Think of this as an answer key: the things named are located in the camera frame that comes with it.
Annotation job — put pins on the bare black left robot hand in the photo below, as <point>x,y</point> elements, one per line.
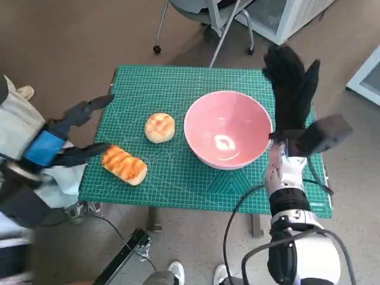
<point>44,145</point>

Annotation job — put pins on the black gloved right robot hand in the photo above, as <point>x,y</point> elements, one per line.
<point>289,98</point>

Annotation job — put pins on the pink bowl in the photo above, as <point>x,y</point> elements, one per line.
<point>225,127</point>

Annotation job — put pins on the oblong toy bread loaf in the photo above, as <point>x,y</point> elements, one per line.
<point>124,164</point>

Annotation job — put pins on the round toy bread bun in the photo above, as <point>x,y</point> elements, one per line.
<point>159,127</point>

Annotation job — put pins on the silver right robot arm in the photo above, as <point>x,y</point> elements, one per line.
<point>288,202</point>

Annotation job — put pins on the white cabinet with glass panel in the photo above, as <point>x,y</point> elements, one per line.
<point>366,80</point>

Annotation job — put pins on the white cabinet with mesh door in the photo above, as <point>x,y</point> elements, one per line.
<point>279,17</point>

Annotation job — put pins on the white slanted pole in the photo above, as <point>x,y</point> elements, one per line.
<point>222,38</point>

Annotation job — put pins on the grey table leg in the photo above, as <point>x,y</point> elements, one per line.
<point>257,225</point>
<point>154,219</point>

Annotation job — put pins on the green cutting mat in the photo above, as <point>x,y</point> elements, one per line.
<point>178,178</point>

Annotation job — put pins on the person with white shoes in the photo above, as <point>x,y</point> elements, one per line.
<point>176,271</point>

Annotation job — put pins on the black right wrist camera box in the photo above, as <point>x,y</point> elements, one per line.
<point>323,135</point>

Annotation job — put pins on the black metal rail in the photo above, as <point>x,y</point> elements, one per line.
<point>124,255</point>

